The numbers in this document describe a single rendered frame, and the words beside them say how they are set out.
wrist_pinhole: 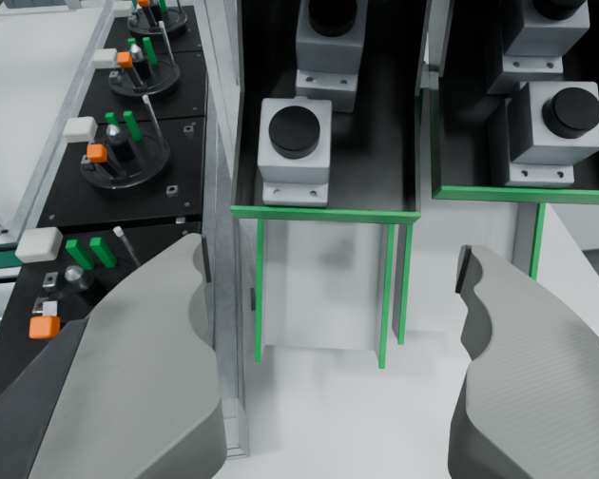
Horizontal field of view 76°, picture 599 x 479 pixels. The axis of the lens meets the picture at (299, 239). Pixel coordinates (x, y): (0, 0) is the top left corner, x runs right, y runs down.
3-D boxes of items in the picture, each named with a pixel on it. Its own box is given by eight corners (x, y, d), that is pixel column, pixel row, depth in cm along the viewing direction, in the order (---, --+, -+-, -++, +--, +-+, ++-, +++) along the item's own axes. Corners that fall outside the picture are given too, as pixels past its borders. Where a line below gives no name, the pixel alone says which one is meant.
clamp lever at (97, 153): (125, 180, 58) (101, 156, 51) (111, 181, 58) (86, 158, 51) (125, 158, 59) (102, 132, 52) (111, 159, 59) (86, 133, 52)
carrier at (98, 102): (206, 124, 74) (191, 60, 64) (78, 134, 72) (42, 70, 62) (209, 59, 88) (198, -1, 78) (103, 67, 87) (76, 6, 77)
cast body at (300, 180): (326, 215, 28) (330, 182, 21) (266, 213, 28) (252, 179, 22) (330, 110, 30) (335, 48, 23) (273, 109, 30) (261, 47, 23)
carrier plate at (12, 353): (195, 392, 44) (191, 387, 42) (-23, 419, 43) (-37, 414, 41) (202, 229, 58) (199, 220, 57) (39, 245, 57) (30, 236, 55)
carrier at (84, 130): (202, 221, 59) (182, 160, 49) (42, 237, 58) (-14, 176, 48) (206, 124, 74) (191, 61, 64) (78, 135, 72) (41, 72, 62)
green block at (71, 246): (93, 269, 49) (75, 246, 45) (84, 270, 49) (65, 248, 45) (95, 261, 50) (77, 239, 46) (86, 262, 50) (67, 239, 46)
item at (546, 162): (549, 197, 29) (622, 159, 22) (490, 195, 29) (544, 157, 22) (540, 96, 31) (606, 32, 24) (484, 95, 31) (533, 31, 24)
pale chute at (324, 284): (377, 350, 43) (384, 369, 39) (260, 343, 44) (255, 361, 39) (395, 87, 39) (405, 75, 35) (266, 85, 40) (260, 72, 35)
